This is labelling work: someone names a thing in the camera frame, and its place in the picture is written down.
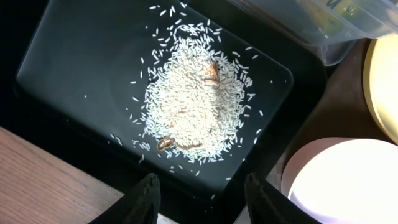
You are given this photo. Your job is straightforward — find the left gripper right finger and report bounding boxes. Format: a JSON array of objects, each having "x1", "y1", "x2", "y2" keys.
[{"x1": 244, "y1": 173, "x2": 319, "y2": 224}]

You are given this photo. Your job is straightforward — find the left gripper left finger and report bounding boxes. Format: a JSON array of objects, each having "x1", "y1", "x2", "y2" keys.
[{"x1": 89, "y1": 173, "x2": 161, "y2": 224}]

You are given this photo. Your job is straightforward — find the pink bowl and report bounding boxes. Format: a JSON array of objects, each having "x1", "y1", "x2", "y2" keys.
[{"x1": 281, "y1": 138, "x2": 397, "y2": 223}]

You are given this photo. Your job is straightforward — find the pile of white rice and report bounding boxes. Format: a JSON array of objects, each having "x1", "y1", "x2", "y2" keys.
[{"x1": 107, "y1": 1, "x2": 274, "y2": 200}]

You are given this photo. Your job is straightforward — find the yellow plate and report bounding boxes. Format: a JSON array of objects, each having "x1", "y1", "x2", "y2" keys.
[{"x1": 363, "y1": 34, "x2": 397, "y2": 143}]

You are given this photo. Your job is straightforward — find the nut shell piece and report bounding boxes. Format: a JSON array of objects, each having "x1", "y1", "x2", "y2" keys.
[
  {"x1": 203, "y1": 62, "x2": 218, "y2": 83},
  {"x1": 156, "y1": 136, "x2": 175, "y2": 151}
]

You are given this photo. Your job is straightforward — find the dark brown serving tray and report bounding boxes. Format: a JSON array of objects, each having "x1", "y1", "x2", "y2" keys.
[{"x1": 280, "y1": 40, "x2": 397, "y2": 181}]

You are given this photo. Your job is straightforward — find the black plastic bin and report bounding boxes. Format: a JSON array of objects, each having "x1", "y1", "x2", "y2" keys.
[{"x1": 1, "y1": 1, "x2": 327, "y2": 223}]

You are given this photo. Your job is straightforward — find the clear plastic bin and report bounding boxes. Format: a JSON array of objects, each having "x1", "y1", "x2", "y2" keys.
[{"x1": 234, "y1": 0, "x2": 397, "y2": 65}]

